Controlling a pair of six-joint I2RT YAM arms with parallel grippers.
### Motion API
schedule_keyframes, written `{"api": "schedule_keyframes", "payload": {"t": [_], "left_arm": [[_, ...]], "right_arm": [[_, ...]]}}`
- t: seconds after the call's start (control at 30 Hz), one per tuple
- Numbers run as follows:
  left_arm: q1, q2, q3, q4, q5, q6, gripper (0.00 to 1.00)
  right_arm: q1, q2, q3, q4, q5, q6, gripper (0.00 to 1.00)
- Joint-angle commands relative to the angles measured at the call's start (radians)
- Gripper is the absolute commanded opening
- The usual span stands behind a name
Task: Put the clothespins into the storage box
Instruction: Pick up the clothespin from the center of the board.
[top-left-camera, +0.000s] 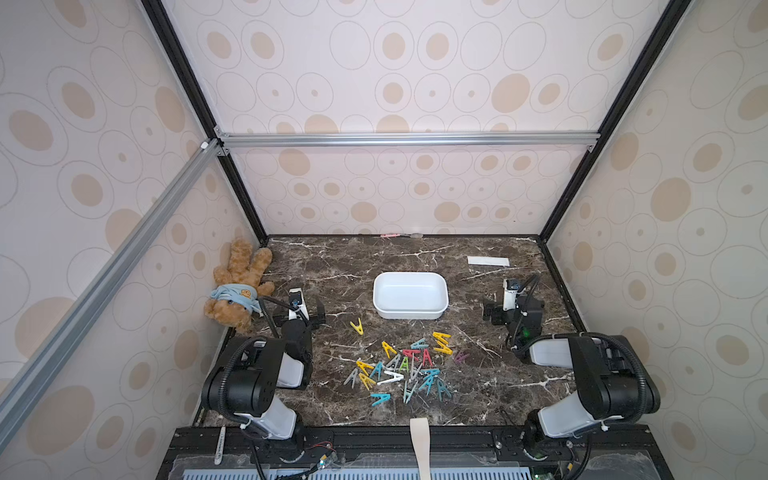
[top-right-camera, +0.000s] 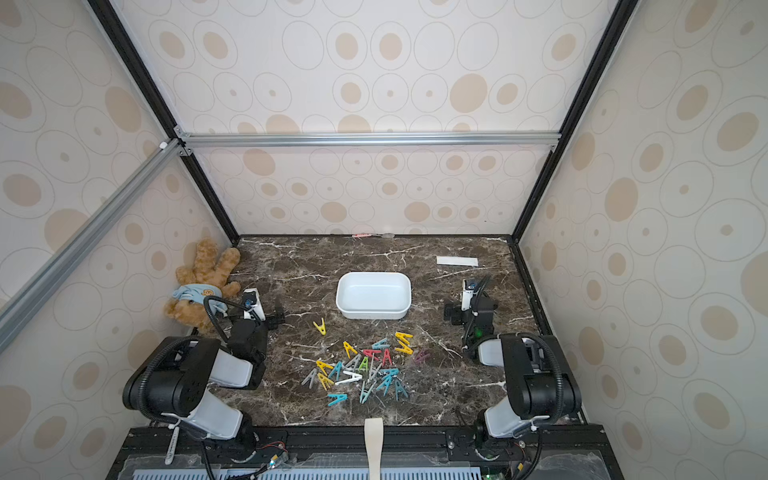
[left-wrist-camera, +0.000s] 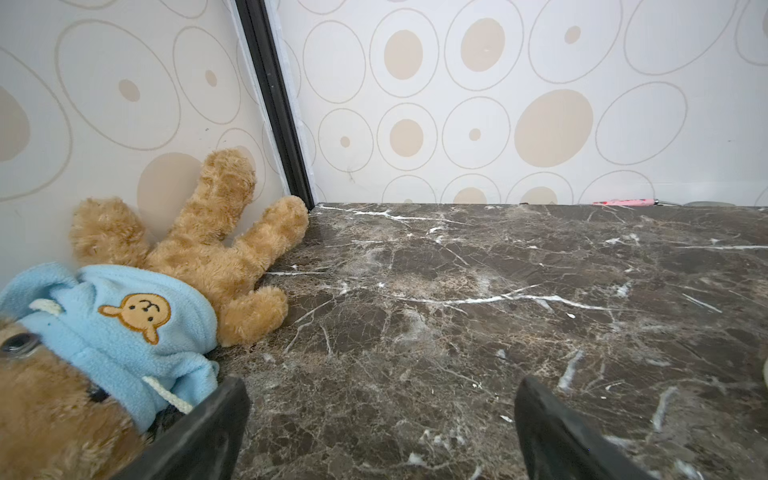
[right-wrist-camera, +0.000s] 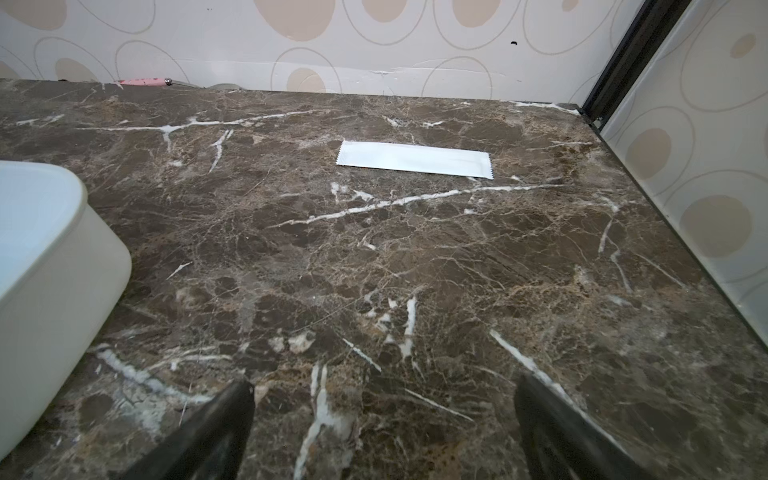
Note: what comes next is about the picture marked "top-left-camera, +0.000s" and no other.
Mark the left diagonal aluminium rail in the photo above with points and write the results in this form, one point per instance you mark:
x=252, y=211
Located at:
x=33, y=380

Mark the white plastic storage box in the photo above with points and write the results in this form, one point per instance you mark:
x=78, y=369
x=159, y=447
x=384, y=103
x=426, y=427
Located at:
x=410, y=295

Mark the teal clothespin bottom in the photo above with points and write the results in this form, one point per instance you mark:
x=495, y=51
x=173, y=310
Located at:
x=379, y=398

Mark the teal clothespin top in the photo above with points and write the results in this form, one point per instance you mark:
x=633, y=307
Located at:
x=420, y=344

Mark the grey clothespin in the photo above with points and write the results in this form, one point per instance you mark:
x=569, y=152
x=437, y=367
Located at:
x=352, y=378

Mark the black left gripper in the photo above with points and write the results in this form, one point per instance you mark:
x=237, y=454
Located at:
x=320, y=315

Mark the horizontal aluminium rail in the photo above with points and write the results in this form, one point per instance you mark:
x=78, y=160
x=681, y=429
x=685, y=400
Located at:
x=423, y=139

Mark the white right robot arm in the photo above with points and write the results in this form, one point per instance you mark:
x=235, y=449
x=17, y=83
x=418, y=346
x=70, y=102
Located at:
x=612, y=384

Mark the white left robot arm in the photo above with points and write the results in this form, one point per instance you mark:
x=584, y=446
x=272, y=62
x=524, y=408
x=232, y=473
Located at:
x=243, y=383

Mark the yellow clothespin pile top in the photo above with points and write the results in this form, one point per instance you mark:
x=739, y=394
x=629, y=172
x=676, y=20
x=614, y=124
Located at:
x=389, y=350

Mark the white paper strip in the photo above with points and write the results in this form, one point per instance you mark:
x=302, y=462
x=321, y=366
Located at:
x=488, y=261

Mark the brown teddy bear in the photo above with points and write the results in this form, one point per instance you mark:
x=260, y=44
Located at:
x=239, y=286

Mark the yellow clothespin pile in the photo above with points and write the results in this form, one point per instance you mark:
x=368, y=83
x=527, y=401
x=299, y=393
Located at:
x=364, y=367
x=389, y=350

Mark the white clothespin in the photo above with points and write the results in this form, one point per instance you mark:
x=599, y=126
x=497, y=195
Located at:
x=390, y=377

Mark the beige tape strip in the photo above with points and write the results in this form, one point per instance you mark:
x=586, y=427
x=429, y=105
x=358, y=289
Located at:
x=421, y=441

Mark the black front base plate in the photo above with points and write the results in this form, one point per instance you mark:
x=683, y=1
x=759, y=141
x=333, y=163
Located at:
x=395, y=452

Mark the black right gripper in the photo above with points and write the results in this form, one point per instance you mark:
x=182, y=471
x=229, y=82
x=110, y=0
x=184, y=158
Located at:
x=498, y=309

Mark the teal clothespin left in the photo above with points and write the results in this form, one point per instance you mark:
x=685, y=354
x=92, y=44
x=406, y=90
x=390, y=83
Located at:
x=377, y=371

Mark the teal clothespin right cluster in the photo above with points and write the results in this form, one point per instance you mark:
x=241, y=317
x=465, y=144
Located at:
x=430, y=376

